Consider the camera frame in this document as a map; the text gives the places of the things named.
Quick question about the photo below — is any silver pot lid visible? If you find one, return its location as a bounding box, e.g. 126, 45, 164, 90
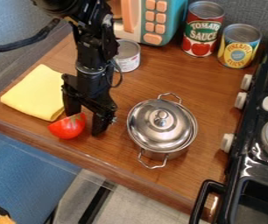
125, 98, 199, 153

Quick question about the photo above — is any toy microwave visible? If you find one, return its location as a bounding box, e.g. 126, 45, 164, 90
107, 0, 189, 47

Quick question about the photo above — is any red toy tomato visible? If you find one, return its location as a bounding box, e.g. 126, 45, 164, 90
47, 112, 88, 140

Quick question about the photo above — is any toy stove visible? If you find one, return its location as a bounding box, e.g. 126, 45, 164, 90
187, 31, 268, 224

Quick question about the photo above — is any red tomato sauce can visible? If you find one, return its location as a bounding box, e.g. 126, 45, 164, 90
180, 0, 227, 59

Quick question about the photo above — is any black cable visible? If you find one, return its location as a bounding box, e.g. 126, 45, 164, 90
0, 0, 63, 53

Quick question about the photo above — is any yellow cloth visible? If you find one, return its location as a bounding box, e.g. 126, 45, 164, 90
0, 63, 67, 123

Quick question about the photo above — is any yellow pineapple can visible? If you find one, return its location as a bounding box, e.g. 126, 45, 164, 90
215, 23, 264, 70

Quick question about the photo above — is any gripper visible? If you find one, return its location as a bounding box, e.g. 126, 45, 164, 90
60, 64, 120, 137

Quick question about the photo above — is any silver pot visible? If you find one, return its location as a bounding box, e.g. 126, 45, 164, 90
125, 92, 200, 171

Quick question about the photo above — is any white silver can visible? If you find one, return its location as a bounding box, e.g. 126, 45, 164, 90
111, 38, 143, 74

